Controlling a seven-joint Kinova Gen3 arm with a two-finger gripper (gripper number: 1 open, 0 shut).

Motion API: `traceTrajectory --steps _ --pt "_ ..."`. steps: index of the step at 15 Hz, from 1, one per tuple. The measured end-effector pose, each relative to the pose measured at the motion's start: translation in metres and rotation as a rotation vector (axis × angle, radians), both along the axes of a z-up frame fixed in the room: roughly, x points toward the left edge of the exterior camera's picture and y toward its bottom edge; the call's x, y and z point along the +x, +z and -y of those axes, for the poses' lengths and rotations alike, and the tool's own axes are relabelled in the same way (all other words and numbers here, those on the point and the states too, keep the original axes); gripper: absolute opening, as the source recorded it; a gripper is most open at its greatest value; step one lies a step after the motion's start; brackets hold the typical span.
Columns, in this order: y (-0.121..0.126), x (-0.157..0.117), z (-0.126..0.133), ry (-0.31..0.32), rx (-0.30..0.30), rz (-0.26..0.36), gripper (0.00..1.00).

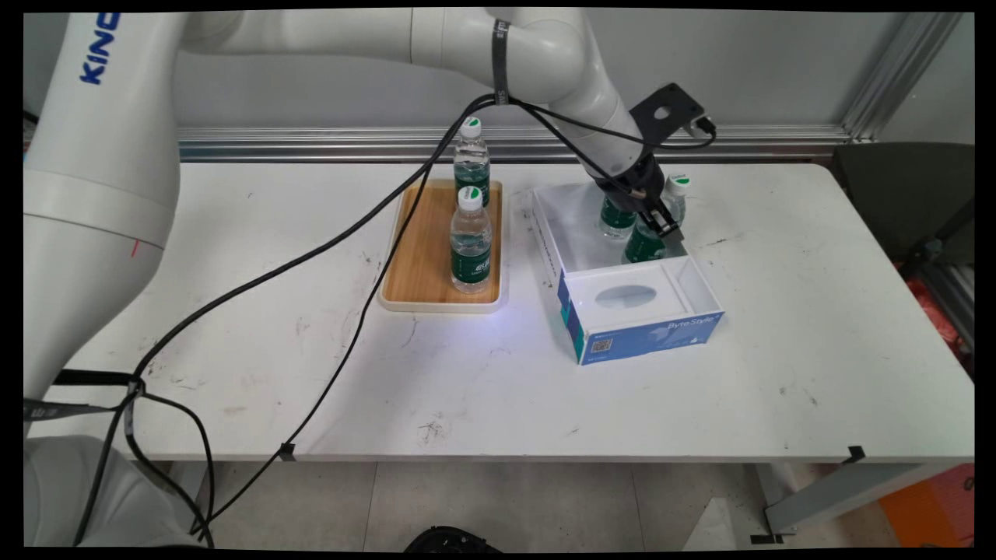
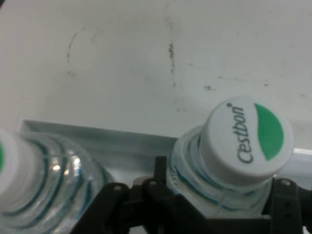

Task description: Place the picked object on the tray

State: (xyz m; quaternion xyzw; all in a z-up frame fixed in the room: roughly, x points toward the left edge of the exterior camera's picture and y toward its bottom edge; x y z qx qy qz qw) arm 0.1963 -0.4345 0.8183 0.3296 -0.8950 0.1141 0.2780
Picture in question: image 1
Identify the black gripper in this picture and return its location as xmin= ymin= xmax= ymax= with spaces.
xmin=595 ymin=152 xmax=686 ymax=242

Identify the green label water bottle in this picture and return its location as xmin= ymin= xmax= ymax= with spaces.
xmin=453 ymin=117 xmax=492 ymax=208
xmin=622 ymin=174 xmax=691 ymax=265
xmin=450 ymin=186 xmax=494 ymax=295
xmin=598 ymin=194 xmax=639 ymax=240

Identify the blue white cardboard box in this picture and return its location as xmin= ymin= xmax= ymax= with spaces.
xmin=531 ymin=180 xmax=726 ymax=366

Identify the dark grey chair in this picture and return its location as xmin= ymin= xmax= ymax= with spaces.
xmin=829 ymin=142 xmax=975 ymax=265

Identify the bamboo tray white rim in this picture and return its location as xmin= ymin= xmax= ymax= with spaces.
xmin=378 ymin=179 xmax=510 ymax=314

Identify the red packaging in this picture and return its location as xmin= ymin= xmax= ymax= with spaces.
xmin=907 ymin=276 xmax=966 ymax=359

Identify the grey table leg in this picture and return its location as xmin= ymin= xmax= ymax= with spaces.
xmin=160 ymin=460 xmax=211 ymax=534
xmin=751 ymin=459 xmax=962 ymax=545

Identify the black round base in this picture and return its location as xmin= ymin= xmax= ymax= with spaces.
xmin=403 ymin=526 xmax=503 ymax=553

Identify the orange box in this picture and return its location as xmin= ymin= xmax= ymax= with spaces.
xmin=879 ymin=464 xmax=975 ymax=548

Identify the horizontal aluminium rail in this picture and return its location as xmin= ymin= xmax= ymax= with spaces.
xmin=177 ymin=126 xmax=853 ymax=163

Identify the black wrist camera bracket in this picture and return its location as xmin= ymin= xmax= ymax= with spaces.
xmin=629 ymin=83 xmax=717 ymax=149

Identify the black velcro strap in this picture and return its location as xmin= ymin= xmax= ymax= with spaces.
xmin=490 ymin=19 xmax=512 ymax=106

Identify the slanted aluminium post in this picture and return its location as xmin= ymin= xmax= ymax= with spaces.
xmin=840 ymin=12 xmax=966 ymax=142

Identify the black cable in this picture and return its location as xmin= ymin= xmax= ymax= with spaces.
xmin=70 ymin=93 xmax=717 ymax=545
xmin=124 ymin=97 xmax=647 ymax=545

